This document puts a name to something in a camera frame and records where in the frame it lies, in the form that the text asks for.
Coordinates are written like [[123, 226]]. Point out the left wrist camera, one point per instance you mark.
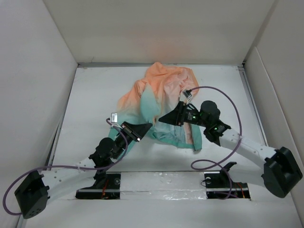
[[114, 118]]

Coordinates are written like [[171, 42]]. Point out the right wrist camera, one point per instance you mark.
[[188, 95]]

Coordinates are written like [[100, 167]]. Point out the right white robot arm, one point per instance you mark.
[[277, 169]]

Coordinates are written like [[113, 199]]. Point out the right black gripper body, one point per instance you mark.
[[187, 115]]

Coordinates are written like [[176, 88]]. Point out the metal rail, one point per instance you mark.
[[120, 190]]

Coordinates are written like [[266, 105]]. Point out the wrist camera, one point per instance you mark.
[[114, 118], [188, 95]]

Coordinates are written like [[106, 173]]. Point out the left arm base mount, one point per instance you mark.
[[111, 181]]

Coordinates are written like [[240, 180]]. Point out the orange and teal jacket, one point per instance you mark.
[[155, 95]]

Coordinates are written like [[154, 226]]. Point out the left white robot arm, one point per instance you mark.
[[42, 186]]

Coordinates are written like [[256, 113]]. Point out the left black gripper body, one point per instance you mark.
[[129, 132]]

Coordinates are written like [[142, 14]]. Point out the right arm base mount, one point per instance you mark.
[[218, 186]]

